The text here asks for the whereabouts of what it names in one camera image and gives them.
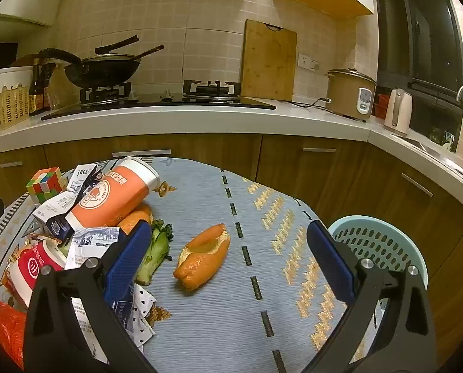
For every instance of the beige rice cooker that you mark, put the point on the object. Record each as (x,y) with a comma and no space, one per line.
(346,93)

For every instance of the white dotted paper wrapper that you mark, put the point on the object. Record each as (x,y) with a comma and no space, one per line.
(144,314)

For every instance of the dark sauce bottle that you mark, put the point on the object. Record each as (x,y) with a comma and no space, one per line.
(48,93)
(35,99)

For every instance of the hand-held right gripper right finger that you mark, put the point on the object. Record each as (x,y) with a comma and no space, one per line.
(329,262)

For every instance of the orange peel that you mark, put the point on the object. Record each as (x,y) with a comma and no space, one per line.
(200,260)
(136,217)

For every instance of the wooden kitchen counter cabinet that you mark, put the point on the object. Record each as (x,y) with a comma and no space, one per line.
(282,167)

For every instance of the black wok lid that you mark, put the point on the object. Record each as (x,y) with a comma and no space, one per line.
(114,46)

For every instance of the printed paper leaflet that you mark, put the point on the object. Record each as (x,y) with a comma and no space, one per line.
(91,243)

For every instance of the light blue plastic basket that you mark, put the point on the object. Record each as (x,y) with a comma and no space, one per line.
(375,241)

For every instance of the white box with dark end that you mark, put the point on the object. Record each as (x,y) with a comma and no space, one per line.
(52,211)

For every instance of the white printed carton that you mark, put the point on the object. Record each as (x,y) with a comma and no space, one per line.
(81,176)

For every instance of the red and white cup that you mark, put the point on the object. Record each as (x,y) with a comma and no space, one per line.
(35,268)

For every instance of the white wall socket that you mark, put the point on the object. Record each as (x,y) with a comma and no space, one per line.
(308,62)

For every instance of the steel sink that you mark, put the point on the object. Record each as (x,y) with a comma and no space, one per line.
(429,151)

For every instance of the green vegetable stalk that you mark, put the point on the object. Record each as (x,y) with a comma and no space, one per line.
(155,250)

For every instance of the yellow chopstick holder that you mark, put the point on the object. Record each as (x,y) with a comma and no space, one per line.
(13,108)

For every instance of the dark window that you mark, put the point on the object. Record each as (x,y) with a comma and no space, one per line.
(421,46)

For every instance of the red plastic bag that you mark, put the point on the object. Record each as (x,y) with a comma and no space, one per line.
(2,326)

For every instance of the orange paper cup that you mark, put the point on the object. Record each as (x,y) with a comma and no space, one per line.
(107,198)

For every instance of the black gas stove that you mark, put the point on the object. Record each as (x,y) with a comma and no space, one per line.
(157,103)

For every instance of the white electric kettle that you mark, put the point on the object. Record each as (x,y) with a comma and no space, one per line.
(397,112)

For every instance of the black wok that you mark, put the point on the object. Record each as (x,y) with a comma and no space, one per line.
(107,72)

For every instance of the colourful puzzle cube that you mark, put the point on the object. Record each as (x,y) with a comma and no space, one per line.
(44,184)

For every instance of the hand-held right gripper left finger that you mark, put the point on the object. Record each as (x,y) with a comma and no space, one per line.
(127,260)

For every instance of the bamboo cutting board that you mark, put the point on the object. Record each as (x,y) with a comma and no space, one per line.
(268,62)

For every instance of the blue printed table mat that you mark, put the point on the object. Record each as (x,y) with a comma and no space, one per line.
(215,318)

